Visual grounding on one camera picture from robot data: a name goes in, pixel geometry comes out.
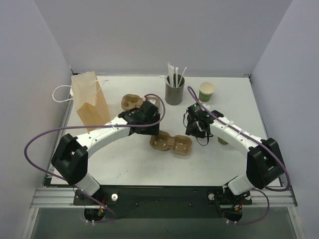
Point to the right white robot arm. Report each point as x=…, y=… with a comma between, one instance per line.
x=264, y=159

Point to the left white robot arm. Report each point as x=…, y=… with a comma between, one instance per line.
x=71, y=156

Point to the green paper coffee cup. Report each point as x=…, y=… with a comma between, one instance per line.
x=221, y=141

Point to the brown pulp cup carrier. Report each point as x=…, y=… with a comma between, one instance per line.
x=178, y=144

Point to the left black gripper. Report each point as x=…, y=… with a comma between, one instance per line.
x=151, y=128

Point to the grey cylindrical straw holder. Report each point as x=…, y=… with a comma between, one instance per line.
x=174, y=96

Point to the aluminium rail frame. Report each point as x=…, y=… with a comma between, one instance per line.
x=63, y=197

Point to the brown paper bag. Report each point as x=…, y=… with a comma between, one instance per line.
x=88, y=99

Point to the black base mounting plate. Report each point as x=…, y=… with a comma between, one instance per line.
x=161, y=202

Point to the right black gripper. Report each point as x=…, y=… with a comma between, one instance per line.
x=195, y=128

